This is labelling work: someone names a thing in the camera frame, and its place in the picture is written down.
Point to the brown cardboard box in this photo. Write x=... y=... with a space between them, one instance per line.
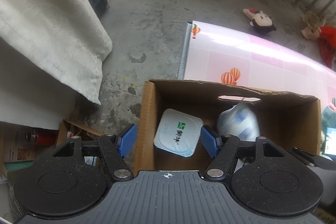
x=286 y=118

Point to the white curtain cloth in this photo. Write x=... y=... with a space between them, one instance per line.
x=51 y=51

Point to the red plastic bag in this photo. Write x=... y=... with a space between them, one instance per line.
x=326 y=42

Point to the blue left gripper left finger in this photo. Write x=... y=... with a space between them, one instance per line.
x=126 y=139

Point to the pink play mat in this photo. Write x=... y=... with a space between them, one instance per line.
x=214 y=53

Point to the blue white wipes pack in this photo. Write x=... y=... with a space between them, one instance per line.
x=239 y=121

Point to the small cardboard box of items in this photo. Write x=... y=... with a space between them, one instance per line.
x=69 y=129

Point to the red thermos bottle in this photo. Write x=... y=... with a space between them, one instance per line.
x=41 y=137

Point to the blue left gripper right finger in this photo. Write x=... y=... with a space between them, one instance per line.
x=211 y=141

